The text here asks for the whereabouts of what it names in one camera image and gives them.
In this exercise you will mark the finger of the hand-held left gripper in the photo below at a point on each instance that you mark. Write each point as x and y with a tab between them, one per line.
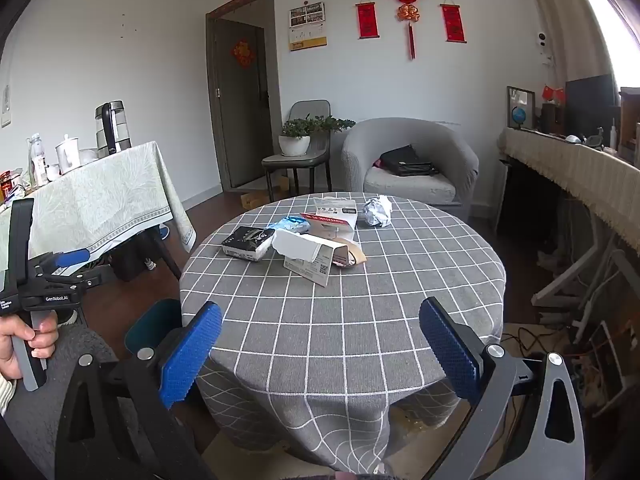
72	257
90	278

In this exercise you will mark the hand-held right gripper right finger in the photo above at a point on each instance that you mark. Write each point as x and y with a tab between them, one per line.
450	355

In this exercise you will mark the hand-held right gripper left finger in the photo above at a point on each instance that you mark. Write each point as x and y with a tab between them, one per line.
192	355

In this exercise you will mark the dark green trash bin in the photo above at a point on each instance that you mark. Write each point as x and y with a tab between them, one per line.
150	325

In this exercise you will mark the black box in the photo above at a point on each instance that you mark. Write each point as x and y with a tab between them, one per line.
247	242

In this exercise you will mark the white torn cardboard box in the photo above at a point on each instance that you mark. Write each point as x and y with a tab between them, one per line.
305	260

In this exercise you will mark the red and white box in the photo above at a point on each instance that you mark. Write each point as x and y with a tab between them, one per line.
337	230

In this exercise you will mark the person's left hand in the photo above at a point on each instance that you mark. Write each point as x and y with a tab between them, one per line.
15	345

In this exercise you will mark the pale green tablecloth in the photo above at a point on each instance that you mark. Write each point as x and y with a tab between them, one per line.
100	195

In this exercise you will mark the clear plastic bottle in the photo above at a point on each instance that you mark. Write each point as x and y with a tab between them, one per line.
38	165

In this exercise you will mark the white lidded mug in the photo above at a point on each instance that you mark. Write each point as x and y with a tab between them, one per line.
67	157

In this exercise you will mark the grey checked tablecloth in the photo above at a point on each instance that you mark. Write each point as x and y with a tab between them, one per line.
340	320

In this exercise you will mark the glass electric kettle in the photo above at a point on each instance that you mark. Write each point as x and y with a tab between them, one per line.
114	130

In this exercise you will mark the grey cloth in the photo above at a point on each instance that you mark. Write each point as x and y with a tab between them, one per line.
35	435

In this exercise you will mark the white metal stand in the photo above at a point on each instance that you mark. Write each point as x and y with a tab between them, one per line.
575	275

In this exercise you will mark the crumpled paper ball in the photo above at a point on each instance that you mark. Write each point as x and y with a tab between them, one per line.
376	211

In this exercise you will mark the blue tissue packet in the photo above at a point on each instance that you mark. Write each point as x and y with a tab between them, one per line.
292	224

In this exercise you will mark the brown cardboard box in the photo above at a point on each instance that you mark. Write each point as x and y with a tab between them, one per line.
255	199

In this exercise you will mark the grey armchair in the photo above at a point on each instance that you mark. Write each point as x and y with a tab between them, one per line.
415	190

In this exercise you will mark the black bag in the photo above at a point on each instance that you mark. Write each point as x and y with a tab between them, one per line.
405	162

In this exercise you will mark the grey door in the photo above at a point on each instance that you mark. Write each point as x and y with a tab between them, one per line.
245	120

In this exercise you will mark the beige lace cloth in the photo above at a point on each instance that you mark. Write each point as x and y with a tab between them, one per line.
575	165

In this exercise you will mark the potted plant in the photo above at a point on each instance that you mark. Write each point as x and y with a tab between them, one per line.
295	142

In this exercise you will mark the framed globe picture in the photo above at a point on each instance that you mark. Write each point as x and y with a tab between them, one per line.
520	110

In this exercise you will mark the red door decoration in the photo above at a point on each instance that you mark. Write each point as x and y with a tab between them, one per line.
242	53

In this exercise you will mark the grey chair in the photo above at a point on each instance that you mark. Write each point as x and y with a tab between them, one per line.
312	110

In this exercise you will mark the small red flags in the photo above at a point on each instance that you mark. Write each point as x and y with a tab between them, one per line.
552	94

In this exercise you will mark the black monitor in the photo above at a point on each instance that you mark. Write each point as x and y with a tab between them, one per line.
590	105

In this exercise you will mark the white security camera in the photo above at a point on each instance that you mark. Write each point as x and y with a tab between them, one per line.
542	42

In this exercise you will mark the wall calendar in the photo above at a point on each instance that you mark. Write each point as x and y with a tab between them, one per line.
307	25

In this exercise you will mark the red wall scroll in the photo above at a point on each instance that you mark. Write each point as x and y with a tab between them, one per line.
367	20
453	22

